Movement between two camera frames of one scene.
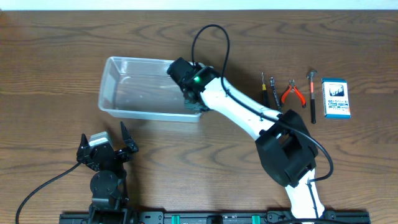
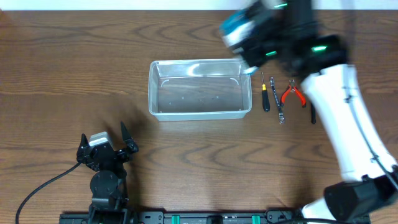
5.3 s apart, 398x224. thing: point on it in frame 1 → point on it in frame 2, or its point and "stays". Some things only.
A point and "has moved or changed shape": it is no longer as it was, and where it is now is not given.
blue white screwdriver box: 336,98 has moved or changed shape
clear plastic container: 142,89 has moved or changed shape
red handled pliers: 291,86 stays
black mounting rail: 223,217 stays
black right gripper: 191,104 → 252,58
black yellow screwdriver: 265,93 stays
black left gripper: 106,155 stays
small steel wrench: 272,83 stays
